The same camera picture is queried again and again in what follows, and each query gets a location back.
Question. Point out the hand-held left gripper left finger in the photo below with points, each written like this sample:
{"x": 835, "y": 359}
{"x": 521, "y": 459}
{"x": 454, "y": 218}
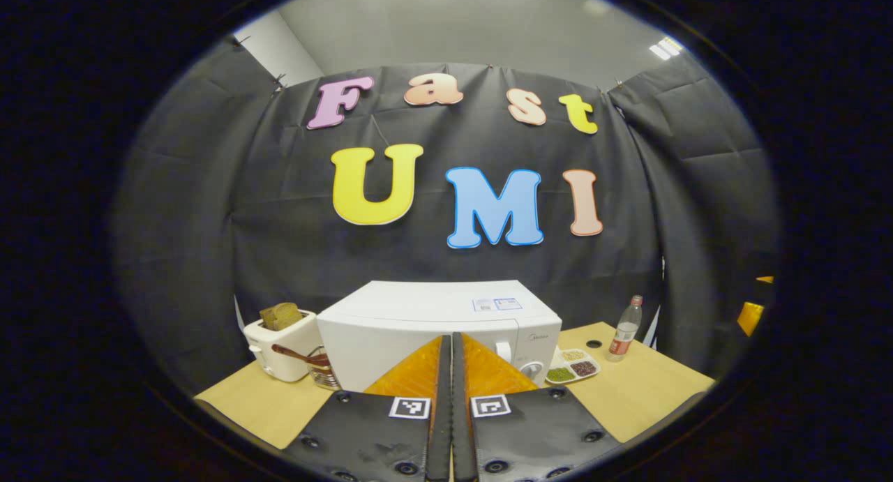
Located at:
{"x": 439, "y": 412}

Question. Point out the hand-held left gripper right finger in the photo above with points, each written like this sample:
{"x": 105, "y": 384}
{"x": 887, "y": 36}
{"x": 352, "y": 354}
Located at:
{"x": 462, "y": 412}

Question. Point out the white microwave oven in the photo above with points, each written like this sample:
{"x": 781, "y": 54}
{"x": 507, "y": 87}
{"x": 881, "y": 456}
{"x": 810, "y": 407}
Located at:
{"x": 418, "y": 307}

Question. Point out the divided white dish of beans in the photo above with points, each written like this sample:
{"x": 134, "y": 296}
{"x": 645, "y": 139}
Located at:
{"x": 572, "y": 367}

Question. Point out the red label plastic bottle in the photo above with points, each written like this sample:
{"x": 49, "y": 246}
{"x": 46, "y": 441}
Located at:
{"x": 623, "y": 335}

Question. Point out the brown wooden spoon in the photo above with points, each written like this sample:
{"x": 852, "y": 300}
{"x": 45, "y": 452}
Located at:
{"x": 293, "y": 354}

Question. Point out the white toaster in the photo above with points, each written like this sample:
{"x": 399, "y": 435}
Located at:
{"x": 286, "y": 356}

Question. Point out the brown toast slice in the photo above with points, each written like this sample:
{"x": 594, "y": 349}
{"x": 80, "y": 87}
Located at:
{"x": 281, "y": 316}

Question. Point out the ceiling light panel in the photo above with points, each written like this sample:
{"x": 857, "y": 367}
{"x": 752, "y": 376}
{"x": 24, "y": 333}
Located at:
{"x": 666, "y": 48}

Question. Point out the black backdrop cloth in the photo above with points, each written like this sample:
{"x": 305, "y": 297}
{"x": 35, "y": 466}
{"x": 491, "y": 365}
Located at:
{"x": 209, "y": 224}

